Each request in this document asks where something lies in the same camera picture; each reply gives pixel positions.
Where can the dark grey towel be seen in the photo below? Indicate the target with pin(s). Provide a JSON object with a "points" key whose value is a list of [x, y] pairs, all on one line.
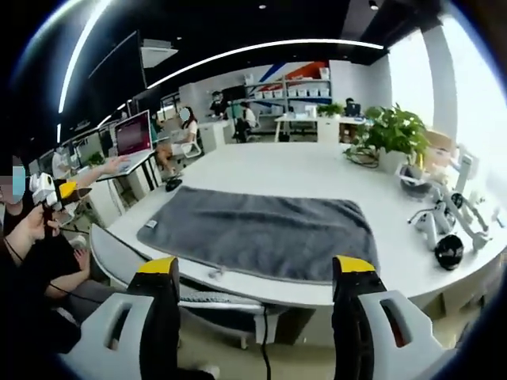
{"points": [[257, 229]]}

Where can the person's left hand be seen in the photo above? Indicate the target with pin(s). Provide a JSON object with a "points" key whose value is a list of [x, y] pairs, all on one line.
{"points": [[35, 223]]}

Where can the person's grey trousers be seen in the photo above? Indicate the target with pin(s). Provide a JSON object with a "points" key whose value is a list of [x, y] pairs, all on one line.
{"points": [[99, 297]]}

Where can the white mesh chair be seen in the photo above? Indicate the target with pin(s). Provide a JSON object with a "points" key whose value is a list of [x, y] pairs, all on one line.
{"points": [[115, 253]]}

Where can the black laptop stand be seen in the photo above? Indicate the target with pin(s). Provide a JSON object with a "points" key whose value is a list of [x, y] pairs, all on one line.
{"points": [[152, 174]]}

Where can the white laptop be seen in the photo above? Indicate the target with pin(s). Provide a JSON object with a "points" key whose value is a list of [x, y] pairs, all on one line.
{"points": [[132, 134]]}

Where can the black computer mouse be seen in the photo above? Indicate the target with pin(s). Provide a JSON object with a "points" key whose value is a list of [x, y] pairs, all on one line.
{"points": [[173, 185]]}

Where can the person's black shirt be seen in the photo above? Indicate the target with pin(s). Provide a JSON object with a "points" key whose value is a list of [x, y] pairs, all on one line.
{"points": [[24, 305]]}

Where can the black round device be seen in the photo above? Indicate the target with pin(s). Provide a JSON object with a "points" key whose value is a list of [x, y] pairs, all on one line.
{"points": [[448, 251]]}

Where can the white spare gripper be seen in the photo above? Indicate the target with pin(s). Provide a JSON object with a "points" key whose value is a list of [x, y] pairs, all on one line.
{"points": [[429, 225]]}

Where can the white swivel chair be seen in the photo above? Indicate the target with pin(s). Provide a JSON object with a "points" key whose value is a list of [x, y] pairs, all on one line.
{"points": [[194, 148]]}

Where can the long ceiling light strip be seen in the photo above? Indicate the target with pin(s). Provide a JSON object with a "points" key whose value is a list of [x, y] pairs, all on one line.
{"points": [[79, 51]]}

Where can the white cabinet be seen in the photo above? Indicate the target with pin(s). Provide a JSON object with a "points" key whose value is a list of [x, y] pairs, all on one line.
{"points": [[214, 136]]}

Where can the grey white round holder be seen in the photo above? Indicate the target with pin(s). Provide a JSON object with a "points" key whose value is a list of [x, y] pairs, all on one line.
{"points": [[414, 182]]}

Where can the ceiling air conditioner panel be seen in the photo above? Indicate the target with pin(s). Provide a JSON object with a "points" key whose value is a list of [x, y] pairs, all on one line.
{"points": [[158, 53]]}

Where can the white upright stand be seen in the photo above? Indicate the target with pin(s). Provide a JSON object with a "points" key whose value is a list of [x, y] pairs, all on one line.
{"points": [[465, 174]]}

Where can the black display screen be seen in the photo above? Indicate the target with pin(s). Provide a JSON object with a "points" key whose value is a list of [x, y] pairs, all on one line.
{"points": [[233, 93]]}

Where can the white office desk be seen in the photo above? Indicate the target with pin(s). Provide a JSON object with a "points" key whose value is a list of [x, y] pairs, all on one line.
{"points": [[328, 130]]}

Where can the green potted plant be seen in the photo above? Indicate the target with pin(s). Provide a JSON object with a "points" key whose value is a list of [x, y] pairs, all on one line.
{"points": [[392, 130]]}

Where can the small green plant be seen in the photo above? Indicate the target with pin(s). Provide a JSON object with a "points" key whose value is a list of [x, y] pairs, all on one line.
{"points": [[330, 110]]}

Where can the curved ceiling light strip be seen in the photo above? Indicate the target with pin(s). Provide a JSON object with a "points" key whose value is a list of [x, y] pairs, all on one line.
{"points": [[257, 49]]}

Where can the shelf of white storage bins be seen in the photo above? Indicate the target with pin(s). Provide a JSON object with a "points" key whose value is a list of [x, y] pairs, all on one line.
{"points": [[301, 92]]}

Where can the black ceiling spotlight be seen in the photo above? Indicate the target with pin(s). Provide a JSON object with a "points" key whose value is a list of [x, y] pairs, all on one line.
{"points": [[373, 4]]}

